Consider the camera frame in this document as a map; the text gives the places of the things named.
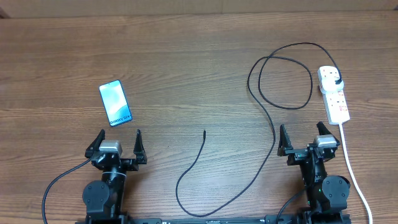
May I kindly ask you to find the blue Samsung Galaxy smartphone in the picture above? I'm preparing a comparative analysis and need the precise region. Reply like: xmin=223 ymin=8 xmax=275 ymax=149
xmin=99 ymin=80 xmax=133 ymax=127

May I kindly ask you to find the white USB charger plug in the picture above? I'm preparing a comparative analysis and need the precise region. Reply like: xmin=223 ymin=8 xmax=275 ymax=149
xmin=320 ymin=78 xmax=345 ymax=94

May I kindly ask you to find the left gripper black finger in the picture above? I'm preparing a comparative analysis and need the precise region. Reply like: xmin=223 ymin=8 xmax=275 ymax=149
xmin=133 ymin=129 xmax=147 ymax=164
xmin=85 ymin=129 xmax=105 ymax=158

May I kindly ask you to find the black USB charging cable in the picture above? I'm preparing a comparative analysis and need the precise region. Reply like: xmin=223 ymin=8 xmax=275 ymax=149
xmin=175 ymin=42 xmax=344 ymax=218

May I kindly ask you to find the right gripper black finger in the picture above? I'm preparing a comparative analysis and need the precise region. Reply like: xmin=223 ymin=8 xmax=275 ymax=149
xmin=277 ymin=124 xmax=294 ymax=156
xmin=317 ymin=121 xmax=340 ymax=146

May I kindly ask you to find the white extension strip cord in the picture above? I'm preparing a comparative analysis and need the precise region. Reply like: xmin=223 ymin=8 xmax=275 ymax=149
xmin=338 ymin=123 xmax=374 ymax=224

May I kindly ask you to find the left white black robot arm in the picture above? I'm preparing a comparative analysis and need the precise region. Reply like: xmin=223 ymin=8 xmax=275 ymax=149
xmin=82 ymin=129 xmax=147 ymax=223

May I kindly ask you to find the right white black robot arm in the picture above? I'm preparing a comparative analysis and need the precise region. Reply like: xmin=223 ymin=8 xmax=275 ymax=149
xmin=275 ymin=121 xmax=351 ymax=223

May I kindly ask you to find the white power extension strip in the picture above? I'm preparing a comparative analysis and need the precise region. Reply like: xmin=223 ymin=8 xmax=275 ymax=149
xmin=317 ymin=66 xmax=350 ymax=125

